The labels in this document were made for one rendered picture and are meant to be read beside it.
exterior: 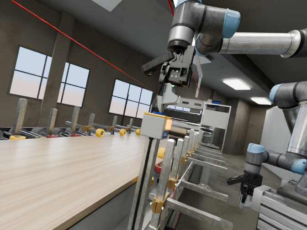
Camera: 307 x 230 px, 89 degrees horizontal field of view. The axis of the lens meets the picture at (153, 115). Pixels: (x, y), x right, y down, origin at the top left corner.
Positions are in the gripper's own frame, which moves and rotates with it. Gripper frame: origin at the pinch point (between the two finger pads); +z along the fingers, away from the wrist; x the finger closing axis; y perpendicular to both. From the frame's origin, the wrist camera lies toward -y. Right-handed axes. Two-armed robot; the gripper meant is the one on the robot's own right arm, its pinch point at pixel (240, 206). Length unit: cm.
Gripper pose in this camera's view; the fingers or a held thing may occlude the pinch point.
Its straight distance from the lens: 110.5
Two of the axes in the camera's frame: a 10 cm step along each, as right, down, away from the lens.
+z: -2.0, 9.8, -0.2
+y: 9.2, 1.8, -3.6
